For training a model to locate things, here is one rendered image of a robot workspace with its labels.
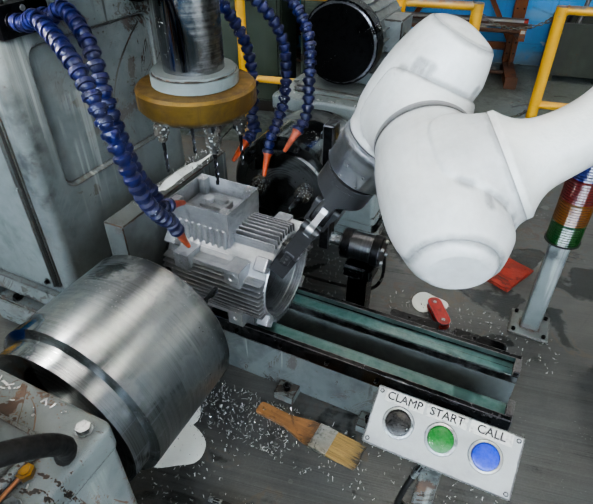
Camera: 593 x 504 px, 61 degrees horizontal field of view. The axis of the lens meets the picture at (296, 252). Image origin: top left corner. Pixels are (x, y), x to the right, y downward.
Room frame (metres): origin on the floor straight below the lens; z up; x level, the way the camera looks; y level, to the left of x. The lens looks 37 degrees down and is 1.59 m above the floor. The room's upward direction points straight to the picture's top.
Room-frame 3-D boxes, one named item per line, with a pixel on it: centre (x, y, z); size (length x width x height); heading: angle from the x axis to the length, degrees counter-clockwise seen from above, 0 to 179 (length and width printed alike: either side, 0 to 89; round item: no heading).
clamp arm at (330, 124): (0.81, -0.06, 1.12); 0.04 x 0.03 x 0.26; 64
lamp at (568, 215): (0.78, -0.50, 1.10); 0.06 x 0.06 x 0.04
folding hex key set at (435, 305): (0.81, -0.31, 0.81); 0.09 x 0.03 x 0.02; 6
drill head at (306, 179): (1.04, -0.03, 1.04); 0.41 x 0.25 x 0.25; 154
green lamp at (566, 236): (0.78, -0.50, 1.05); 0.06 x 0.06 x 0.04
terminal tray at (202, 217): (0.75, 0.14, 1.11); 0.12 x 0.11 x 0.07; 63
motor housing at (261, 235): (0.74, 0.11, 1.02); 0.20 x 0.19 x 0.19; 63
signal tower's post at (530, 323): (0.78, -0.50, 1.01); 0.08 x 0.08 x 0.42; 64
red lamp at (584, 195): (0.78, -0.50, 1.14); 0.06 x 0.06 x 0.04
